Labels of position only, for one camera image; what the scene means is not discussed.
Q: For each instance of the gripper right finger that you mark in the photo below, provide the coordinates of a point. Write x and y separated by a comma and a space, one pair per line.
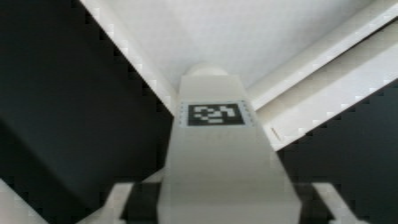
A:
325, 209

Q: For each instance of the white desk top panel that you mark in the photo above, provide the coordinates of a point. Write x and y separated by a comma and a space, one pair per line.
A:
270, 39

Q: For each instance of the white desk leg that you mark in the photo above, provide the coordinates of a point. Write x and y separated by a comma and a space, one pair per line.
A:
225, 185
16, 212

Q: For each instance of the white front fence bar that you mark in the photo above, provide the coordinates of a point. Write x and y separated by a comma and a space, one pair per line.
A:
342, 82

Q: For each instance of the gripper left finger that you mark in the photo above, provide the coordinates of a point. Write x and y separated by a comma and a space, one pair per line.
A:
129, 205

